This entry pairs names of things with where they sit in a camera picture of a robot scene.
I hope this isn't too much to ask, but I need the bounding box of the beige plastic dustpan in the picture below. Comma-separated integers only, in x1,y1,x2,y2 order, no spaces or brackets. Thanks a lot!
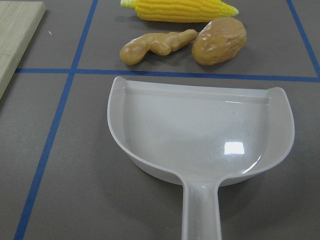
107,76,295,240

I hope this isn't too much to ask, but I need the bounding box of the toy ginger root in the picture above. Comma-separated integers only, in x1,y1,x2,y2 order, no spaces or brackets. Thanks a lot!
119,29,198,65

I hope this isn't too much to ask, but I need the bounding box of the toy brown potato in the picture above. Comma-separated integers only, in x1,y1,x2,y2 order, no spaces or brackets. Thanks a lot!
192,17,247,66

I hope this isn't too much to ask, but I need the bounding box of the toy yellow corn cob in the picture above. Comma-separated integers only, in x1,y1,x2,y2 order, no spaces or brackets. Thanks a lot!
120,0,239,23

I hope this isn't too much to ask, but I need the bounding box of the wooden cutting board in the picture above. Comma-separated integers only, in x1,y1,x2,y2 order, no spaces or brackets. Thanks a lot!
0,0,46,96

